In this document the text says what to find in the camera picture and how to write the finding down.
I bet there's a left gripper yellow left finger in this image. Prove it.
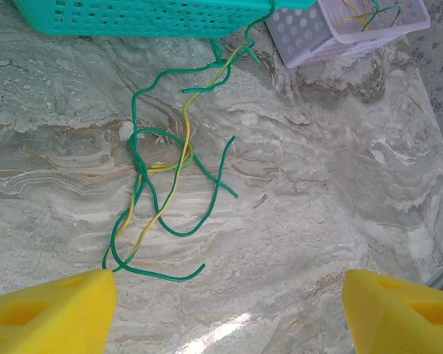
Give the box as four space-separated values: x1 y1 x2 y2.
0 268 119 354

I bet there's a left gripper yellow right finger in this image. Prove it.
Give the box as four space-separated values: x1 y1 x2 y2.
341 268 443 354

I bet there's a marble pattern table sheet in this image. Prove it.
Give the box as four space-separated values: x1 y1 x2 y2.
0 0 443 354

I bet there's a purple plastic basket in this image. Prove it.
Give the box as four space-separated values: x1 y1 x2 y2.
264 0 432 70

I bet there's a teal plastic basket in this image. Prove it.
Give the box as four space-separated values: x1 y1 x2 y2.
13 0 318 38

